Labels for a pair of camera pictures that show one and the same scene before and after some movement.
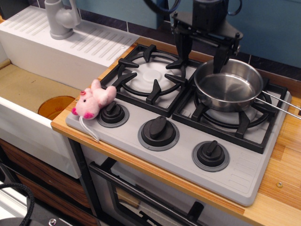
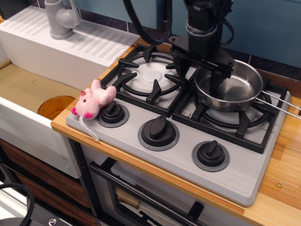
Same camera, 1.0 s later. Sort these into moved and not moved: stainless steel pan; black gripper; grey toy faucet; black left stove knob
Moved: black gripper
Not moved: stainless steel pan; grey toy faucet; black left stove knob
